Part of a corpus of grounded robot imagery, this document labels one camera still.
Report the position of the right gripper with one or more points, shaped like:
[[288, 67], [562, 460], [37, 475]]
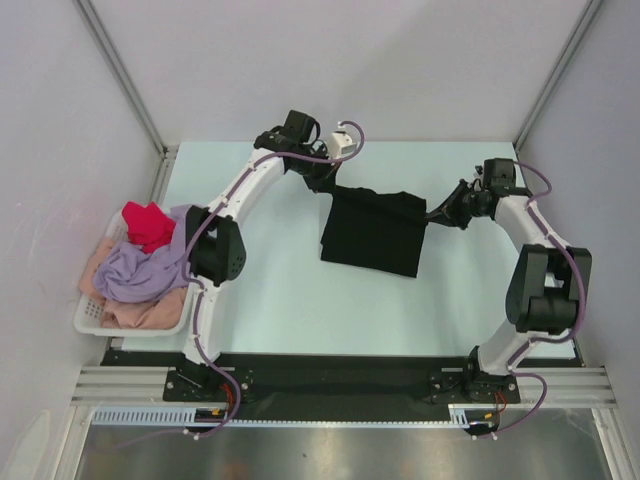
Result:
[[449, 212]]

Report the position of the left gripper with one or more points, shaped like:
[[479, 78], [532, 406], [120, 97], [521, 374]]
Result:
[[324, 181]]

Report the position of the black t shirt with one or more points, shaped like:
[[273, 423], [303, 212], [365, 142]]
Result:
[[377, 231]]

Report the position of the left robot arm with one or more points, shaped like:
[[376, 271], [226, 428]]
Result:
[[215, 250]]

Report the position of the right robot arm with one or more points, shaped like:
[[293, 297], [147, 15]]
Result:
[[546, 298]]

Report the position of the red t shirt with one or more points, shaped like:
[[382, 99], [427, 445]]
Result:
[[148, 227]]

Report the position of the pink t shirt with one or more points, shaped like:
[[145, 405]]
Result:
[[161, 314]]

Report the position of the lilac t shirt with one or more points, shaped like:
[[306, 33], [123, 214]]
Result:
[[129, 275]]

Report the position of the white laundry basket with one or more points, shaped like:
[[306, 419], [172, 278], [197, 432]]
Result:
[[89, 313]]

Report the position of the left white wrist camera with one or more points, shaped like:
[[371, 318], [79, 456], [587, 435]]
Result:
[[339, 143]]

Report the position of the right aluminium corner post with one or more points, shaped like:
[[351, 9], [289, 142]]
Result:
[[586, 20]]

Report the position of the aluminium corner post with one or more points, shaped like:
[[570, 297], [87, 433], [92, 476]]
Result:
[[114, 62], [586, 20]]

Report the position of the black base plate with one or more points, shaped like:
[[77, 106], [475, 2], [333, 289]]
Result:
[[326, 388]]

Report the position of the left aluminium corner post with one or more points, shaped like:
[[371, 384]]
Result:
[[114, 62]]

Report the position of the white slotted cable duct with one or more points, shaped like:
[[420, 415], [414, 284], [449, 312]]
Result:
[[195, 417]]

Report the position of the aluminium front rail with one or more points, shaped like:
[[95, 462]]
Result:
[[571, 388]]

